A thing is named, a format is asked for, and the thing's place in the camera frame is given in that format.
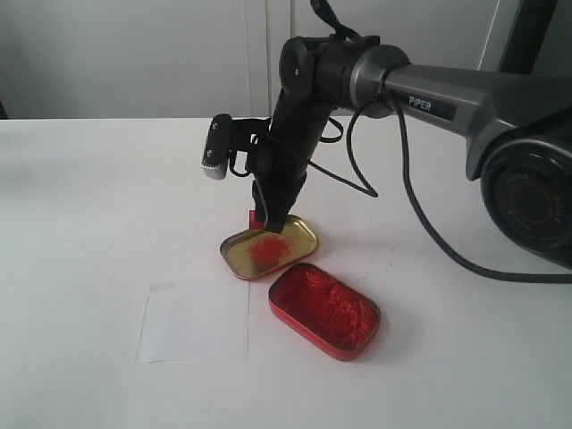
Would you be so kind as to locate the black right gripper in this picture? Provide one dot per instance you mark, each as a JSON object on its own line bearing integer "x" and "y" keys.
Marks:
{"x": 280, "y": 158}

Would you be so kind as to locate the red plastic stamp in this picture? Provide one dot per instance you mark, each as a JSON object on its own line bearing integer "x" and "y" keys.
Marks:
{"x": 254, "y": 220}

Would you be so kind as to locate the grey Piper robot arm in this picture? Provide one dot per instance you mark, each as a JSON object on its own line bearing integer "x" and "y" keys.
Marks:
{"x": 517, "y": 128}

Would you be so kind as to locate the red ink pad tin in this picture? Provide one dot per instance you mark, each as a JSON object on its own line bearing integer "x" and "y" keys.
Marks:
{"x": 337, "y": 319}

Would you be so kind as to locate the gold tin lid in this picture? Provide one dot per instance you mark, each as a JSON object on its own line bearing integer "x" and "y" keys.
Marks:
{"x": 252, "y": 254}

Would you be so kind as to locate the white paper sheet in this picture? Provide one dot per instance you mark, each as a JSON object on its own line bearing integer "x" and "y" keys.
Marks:
{"x": 197, "y": 322}

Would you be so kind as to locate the white cabinet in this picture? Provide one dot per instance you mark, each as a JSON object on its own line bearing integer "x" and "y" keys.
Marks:
{"x": 148, "y": 59}

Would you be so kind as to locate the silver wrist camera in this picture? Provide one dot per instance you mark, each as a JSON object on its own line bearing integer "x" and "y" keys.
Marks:
{"x": 216, "y": 155}

